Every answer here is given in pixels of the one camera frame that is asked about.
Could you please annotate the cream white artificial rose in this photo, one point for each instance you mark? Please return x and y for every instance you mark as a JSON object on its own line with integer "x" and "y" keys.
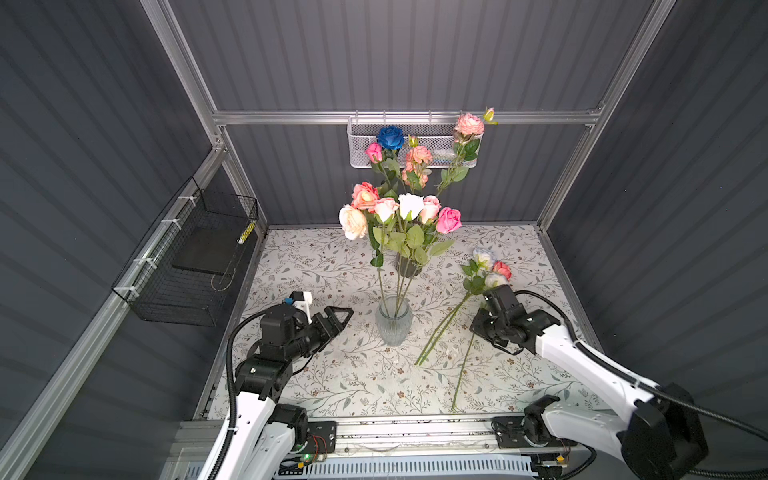
{"x": 353, "y": 222}

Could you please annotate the pale pink white rose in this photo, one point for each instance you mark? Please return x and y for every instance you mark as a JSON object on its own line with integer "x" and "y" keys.
{"x": 381, "y": 224}

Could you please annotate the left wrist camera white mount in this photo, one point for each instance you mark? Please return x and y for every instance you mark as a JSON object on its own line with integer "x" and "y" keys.
{"x": 301, "y": 300}

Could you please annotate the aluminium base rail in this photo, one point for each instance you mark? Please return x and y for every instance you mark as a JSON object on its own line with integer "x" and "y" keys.
{"x": 427, "y": 434}

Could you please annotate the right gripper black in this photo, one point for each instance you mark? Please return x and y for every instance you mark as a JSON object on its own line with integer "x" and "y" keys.
{"x": 486, "y": 311}

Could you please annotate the light pink rosebud stem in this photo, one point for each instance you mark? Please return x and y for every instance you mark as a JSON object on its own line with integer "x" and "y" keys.
{"x": 437, "y": 235}

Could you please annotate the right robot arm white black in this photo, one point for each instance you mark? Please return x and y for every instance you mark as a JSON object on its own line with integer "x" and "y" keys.
{"x": 653, "y": 431}

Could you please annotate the magenta pink artificial rose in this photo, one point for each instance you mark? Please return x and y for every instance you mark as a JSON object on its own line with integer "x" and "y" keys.
{"x": 374, "y": 153}

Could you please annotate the white wire mesh basket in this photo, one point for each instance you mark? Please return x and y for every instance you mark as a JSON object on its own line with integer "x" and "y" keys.
{"x": 435, "y": 133}

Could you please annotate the black wire basket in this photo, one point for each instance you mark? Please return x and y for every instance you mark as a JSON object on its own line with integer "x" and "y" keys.
{"x": 191, "y": 273}

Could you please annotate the salmon pink artificial rose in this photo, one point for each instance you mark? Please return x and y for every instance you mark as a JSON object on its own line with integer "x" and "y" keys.
{"x": 365, "y": 197}

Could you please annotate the pale pink carnation spray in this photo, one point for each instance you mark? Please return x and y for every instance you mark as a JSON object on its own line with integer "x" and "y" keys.
{"x": 467, "y": 136}

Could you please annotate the clear ribbed glass vase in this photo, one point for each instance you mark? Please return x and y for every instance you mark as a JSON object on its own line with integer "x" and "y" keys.
{"x": 394, "y": 319}

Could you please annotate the blue artificial rose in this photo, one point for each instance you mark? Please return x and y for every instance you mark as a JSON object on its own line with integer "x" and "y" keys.
{"x": 391, "y": 138}

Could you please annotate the yellow item in black basket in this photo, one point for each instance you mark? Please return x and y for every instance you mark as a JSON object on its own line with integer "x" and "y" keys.
{"x": 246, "y": 233}

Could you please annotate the bunch of artificial roses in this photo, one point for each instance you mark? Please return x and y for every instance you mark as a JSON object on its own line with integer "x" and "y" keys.
{"x": 482, "y": 272}

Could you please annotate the white rosebud stem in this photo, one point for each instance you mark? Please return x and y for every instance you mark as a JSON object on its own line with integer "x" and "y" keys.
{"x": 407, "y": 236}

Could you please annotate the pink ribbed glass vase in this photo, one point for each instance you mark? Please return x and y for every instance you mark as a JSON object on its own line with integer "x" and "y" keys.
{"x": 407, "y": 267}

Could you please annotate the small light pink rose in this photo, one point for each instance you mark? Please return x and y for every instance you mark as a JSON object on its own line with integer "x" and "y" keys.
{"x": 430, "y": 210}

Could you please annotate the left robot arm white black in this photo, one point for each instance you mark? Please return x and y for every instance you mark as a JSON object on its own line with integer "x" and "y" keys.
{"x": 260, "y": 431}

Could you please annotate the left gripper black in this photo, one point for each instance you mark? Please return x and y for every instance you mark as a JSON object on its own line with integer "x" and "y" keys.
{"x": 327, "y": 334}

